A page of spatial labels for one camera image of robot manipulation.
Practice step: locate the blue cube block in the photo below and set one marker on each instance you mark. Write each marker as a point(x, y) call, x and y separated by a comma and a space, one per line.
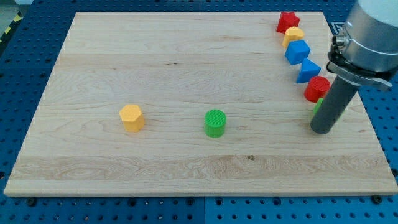
point(297, 51)

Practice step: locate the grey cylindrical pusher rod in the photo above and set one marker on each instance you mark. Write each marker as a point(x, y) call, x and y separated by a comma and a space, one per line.
point(333, 105)

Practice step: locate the red star block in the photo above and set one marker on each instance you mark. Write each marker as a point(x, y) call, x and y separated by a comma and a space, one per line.
point(287, 20)

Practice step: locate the blue triangle block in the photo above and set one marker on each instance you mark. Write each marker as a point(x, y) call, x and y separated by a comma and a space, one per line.
point(308, 70)

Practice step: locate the light wooden board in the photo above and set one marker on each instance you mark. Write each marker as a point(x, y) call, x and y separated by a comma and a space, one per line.
point(176, 67)

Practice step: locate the yellow heart block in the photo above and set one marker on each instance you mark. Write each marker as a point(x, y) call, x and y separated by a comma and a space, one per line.
point(292, 34)

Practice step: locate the red cylinder block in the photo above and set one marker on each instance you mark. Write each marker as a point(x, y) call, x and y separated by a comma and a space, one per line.
point(317, 87)

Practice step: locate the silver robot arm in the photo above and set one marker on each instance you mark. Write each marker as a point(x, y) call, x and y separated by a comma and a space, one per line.
point(364, 51)

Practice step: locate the green cylinder block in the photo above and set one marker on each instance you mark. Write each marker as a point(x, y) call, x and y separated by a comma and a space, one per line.
point(215, 123)

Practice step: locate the yellow hexagon block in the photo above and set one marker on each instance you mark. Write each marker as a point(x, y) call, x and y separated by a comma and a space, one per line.
point(132, 118)

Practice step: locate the green block behind rod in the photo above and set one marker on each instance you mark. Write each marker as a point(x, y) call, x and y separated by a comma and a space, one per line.
point(317, 105)

